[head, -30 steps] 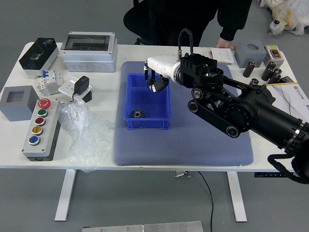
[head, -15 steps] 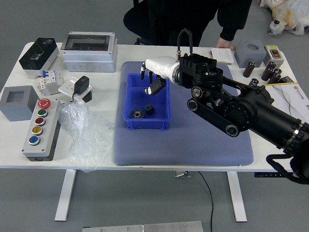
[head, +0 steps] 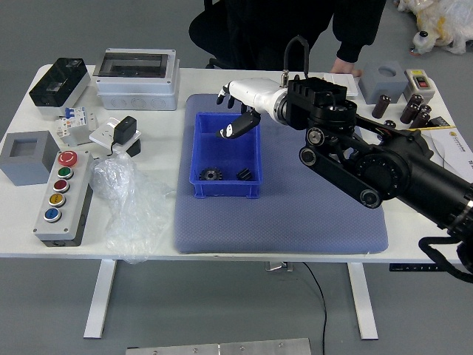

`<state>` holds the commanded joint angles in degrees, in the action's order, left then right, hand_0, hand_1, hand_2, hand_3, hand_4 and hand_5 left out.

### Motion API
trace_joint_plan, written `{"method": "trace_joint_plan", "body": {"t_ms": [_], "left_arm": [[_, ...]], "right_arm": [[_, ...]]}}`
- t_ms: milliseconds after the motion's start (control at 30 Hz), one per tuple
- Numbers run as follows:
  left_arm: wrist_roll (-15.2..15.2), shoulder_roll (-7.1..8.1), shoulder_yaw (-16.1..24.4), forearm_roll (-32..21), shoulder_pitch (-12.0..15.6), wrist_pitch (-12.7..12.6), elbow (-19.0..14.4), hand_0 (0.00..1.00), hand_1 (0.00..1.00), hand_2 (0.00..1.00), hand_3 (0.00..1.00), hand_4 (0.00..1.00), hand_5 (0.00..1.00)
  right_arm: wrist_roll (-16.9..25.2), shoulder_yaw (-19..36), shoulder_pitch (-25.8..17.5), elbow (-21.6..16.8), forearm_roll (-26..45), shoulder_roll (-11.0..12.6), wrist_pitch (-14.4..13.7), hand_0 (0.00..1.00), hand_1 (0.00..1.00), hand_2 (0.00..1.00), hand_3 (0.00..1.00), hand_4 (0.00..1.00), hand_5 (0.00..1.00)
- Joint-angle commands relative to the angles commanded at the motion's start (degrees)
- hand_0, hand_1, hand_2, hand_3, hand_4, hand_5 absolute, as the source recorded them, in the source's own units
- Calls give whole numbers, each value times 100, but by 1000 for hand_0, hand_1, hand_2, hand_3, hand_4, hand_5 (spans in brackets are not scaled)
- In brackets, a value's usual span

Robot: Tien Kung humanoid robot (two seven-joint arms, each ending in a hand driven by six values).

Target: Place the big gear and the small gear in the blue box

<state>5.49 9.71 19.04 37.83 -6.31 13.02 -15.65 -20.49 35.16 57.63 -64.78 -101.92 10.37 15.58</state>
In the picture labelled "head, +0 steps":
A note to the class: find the person's left hand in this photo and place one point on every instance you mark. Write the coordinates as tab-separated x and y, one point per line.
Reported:
341	67

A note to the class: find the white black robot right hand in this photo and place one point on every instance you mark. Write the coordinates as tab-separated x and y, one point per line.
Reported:
255	94

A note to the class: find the small black gear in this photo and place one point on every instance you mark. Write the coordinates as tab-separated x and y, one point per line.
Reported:
244	174

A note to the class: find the big black gear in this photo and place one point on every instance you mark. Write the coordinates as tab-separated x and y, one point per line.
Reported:
210	174

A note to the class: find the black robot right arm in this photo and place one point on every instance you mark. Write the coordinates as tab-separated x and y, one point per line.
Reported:
388	170

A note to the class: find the person's left forearm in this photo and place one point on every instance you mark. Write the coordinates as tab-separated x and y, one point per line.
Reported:
356	37

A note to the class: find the blue plastic box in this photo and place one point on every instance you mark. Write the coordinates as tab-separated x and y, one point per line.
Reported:
225	155

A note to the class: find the grey windowed distribution box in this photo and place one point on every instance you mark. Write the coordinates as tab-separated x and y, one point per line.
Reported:
136	88

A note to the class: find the grey block with round hole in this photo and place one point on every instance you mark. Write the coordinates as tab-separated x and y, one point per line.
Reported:
380	85

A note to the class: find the black office chair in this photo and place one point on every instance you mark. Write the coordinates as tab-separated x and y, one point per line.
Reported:
211	63

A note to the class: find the brown cylindrical capacitor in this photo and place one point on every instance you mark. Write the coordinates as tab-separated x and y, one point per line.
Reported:
421	118
381	107
410	109

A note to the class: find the person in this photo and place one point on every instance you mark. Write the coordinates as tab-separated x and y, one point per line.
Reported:
258	29

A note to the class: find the white yellow plush toy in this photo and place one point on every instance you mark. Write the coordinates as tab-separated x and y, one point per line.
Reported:
439	22

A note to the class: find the small flat black device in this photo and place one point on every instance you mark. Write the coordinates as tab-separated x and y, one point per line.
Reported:
441	122

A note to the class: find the grey-blue mat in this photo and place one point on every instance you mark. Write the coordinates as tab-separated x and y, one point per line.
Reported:
277	222

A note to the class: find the black power adapter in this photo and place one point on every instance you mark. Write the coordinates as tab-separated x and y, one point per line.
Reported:
123	129

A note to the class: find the clear plastic bag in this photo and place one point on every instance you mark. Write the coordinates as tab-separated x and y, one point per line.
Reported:
129	207

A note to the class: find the white blue circuit breaker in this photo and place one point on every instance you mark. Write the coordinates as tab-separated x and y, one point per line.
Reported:
75	114

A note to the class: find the white orange circuit breaker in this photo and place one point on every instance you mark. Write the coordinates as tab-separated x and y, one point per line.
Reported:
64	127

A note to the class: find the black table control panel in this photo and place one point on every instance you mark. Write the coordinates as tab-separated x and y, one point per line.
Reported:
410	267

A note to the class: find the grey five-button control station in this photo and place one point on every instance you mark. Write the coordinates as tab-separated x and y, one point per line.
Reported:
70	207

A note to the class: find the grey cube with square hole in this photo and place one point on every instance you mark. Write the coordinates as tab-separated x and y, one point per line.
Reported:
40	162

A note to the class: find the white table leg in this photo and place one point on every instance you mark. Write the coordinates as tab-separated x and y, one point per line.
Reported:
99	299
364	303

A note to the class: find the silver metal plate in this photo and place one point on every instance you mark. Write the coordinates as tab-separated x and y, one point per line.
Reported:
221	348

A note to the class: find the white wall switch panel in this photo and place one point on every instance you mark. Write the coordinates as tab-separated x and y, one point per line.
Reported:
352	88

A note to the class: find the grey two-button switch box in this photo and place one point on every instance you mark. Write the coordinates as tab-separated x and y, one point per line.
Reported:
421	83

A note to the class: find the white wall socket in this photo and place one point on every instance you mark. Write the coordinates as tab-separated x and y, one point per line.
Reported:
99	135

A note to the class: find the metal under-table bracket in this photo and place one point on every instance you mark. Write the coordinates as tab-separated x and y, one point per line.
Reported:
277	266

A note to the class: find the black-lidded white enclosure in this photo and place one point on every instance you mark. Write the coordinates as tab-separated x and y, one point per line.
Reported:
55	85

